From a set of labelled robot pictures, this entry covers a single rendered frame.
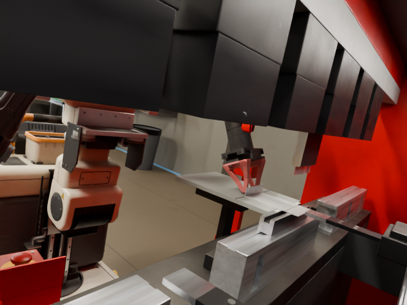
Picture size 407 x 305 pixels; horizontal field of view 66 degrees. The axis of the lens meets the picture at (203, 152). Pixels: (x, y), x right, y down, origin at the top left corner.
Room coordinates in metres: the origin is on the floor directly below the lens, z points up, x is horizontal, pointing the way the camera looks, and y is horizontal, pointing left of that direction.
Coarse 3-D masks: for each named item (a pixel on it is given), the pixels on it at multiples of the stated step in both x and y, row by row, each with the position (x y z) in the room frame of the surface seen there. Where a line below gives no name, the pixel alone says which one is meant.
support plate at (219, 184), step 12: (180, 180) 0.77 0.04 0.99; (192, 180) 0.76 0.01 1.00; (204, 180) 0.78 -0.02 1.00; (216, 180) 0.81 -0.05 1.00; (228, 180) 0.84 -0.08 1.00; (240, 180) 0.87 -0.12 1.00; (216, 192) 0.70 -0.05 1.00; (228, 192) 0.71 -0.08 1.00; (240, 192) 0.73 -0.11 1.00; (264, 192) 0.78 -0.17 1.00; (276, 192) 0.81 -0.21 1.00; (240, 204) 0.66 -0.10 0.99; (252, 204) 0.66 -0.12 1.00; (264, 204) 0.67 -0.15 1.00
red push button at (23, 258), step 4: (20, 252) 0.62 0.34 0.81; (24, 252) 0.62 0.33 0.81; (12, 256) 0.60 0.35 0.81; (16, 256) 0.60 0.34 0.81; (20, 256) 0.61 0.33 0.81; (24, 256) 0.61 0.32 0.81; (28, 256) 0.61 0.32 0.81; (12, 260) 0.59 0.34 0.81; (16, 260) 0.59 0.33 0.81; (20, 260) 0.59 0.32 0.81; (24, 260) 0.60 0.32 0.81; (28, 260) 0.60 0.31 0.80; (16, 264) 0.59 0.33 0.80; (20, 264) 0.59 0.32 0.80
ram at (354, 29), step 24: (312, 0) 0.46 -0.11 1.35; (336, 0) 0.53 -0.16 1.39; (360, 0) 0.64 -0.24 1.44; (336, 24) 0.56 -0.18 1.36; (360, 24) 0.68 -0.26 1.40; (384, 24) 0.85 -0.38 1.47; (336, 48) 0.63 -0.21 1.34; (360, 48) 0.71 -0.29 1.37; (384, 48) 0.91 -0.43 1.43; (384, 72) 0.98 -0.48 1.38; (384, 96) 1.18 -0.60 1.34
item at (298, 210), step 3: (294, 207) 0.69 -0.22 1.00; (297, 207) 0.70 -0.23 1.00; (300, 207) 0.70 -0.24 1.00; (303, 207) 0.71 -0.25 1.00; (288, 210) 0.66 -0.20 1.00; (291, 210) 0.66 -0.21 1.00; (294, 210) 0.67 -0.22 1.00; (297, 210) 0.67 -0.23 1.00; (300, 210) 0.68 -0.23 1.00; (303, 210) 0.68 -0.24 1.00; (306, 210) 0.69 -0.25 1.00; (291, 213) 0.64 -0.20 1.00; (294, 213) 0.64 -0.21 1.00; (297, 213) 0.65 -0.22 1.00; (300, 213) 0.65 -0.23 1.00; (303, 213) 0.66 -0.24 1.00; (297, 216) 0.63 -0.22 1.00
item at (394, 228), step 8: (312, 216) 0.65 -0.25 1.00; (320, 216) 0.65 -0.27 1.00; (328, 216) 0.66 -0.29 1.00; (336, 224) 0.62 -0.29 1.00; (344, 224) 0.63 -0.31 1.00; (392, 224) 0.63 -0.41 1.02; (400, 224) 0.60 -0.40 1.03; (352, 232) 0.60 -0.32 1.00; (360, 232) 0.60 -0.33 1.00; (368, 232) 0.60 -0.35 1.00; (376, 232) 0.61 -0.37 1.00; (384, 232) 0.57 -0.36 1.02; (392, 232) 0.54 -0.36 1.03; (400, 232) 0.54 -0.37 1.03; (376, 240) 0.58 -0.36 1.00; (384, 240) 0.54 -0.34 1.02; (392, 240) 0.53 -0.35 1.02; (400, 240) 0.53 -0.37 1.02; (384, 248) 0.53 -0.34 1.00; (392, 248) 0.53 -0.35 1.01; (400, 248) 0.52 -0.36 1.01; (384, 256) 0.53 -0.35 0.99; (392, 256) 0.53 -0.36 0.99; (400, 256) 0.52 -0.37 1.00
